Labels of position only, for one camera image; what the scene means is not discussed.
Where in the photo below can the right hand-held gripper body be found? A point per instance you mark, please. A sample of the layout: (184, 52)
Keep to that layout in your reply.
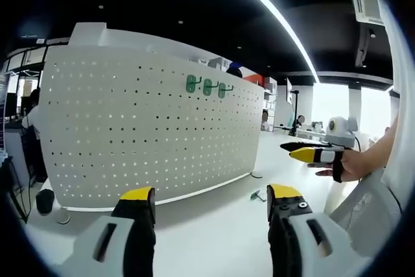
(343, 134)

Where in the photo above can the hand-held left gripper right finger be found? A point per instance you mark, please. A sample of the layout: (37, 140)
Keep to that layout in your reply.
(311, 244)

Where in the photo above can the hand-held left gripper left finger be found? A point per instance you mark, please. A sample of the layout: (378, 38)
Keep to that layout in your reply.
(94, 241)

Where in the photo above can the white perforated mounting plate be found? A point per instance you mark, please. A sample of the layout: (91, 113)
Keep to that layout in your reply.
(146, 144)

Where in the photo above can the person's right hand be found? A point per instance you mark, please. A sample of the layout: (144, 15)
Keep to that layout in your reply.
(355, 166)

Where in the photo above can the black tripod stand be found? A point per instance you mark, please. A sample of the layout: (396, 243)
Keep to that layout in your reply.
(294, 111)

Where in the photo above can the metal shelf rack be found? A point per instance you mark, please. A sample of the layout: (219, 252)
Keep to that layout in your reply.
(269, 102)

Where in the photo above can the white mesh office chair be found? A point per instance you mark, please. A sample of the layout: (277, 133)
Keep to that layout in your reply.
(363, 205)

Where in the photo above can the red storage box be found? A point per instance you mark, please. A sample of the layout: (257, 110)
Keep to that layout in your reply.
(253, 79)

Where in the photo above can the long ceiling light strip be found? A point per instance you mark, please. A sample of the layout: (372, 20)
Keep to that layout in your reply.
(285, 24)

